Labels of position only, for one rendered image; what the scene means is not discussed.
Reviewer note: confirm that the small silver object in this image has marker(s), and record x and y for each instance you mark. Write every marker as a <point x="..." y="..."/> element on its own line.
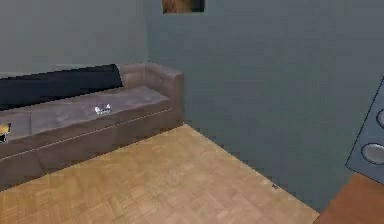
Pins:
<point x="102" y="109"/>

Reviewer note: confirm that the brown sofa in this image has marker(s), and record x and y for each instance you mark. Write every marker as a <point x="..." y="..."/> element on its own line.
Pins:
<point x="100" y="133"/>

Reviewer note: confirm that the black sofa cushion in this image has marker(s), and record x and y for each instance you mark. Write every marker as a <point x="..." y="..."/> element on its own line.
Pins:
<point x="60" y="85"/>

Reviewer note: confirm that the yellow and black object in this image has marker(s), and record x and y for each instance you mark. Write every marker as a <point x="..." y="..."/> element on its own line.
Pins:
<point x="4" y="130"/>

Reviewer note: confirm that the framed orange wall picture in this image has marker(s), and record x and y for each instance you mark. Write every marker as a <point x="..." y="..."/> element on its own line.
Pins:
<point x="182" y="5"/>

